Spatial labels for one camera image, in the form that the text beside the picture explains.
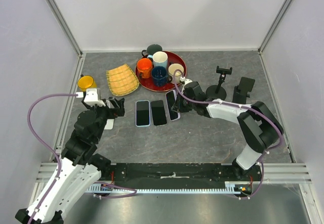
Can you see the aluminium frame post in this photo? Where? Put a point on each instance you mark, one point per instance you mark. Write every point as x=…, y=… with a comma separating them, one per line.
x=64, y=26
x=274, y=25

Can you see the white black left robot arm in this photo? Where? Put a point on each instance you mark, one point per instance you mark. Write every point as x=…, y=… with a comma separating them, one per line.
x=79, y=166

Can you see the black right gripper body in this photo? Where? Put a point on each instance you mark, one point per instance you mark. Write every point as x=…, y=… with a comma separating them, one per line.
x=186, y=105

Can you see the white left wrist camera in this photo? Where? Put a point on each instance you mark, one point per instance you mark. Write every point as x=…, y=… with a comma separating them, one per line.
x=91, y=97

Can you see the grey slotted cable duct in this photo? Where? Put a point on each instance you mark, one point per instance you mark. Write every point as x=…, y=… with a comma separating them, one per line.
x=100, y=189

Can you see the clear cased black phone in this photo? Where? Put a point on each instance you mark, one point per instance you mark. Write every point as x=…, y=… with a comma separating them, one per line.
x=158, y=113

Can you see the dark grey mug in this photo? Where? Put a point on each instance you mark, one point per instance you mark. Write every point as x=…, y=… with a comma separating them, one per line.
x=151, y=50

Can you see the lavender cased phone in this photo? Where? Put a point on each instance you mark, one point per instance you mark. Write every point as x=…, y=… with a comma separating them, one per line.
x=171, y=99

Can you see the light blue cased phone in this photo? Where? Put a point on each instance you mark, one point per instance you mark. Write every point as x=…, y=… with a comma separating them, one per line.
x=142, y=113

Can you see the left aluminium frame post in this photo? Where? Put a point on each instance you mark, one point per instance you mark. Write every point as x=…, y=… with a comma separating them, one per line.
x=64, y=26

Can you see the red round tray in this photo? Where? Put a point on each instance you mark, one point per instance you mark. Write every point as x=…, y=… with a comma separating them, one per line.
x=148, y=82

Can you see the right aluminium frame post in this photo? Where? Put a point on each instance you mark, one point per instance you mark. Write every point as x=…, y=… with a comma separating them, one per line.
x=274, y=25

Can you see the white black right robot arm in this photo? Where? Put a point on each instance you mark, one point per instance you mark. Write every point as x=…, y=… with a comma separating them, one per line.
x=258, y=125

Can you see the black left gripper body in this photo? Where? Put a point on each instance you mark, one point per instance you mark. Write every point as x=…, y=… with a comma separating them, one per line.
x=108, y=113

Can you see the black block phone stand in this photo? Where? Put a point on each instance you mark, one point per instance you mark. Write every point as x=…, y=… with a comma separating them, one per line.
x=242, y=90

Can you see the woven bamboo tray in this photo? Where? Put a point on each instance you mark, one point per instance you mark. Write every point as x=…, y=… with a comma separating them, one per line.
x=122, y=80

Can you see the white phone stand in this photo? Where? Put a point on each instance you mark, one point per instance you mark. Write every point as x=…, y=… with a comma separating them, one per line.
x=110, y=122

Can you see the orange mug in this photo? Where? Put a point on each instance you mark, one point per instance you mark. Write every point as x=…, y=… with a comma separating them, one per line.
x=144, y=68

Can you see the yellow mug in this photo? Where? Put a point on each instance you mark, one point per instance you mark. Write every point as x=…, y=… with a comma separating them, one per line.
x=85, y=82

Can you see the dark blue mug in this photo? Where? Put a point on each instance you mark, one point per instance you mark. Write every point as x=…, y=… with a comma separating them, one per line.
x=160, y=76

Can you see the light blue mug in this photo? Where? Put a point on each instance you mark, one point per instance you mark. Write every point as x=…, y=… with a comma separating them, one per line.
x=159, y=59

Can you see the black round-base phone stand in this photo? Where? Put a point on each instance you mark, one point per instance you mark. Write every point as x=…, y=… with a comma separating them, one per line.
x=217, y=91

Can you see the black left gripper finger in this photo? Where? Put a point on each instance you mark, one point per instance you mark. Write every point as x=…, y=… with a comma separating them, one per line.
x=118, y=108
x=84, y=102

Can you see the cream dimpled mug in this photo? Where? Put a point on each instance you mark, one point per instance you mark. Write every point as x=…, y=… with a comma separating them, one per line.
x=175, y=72

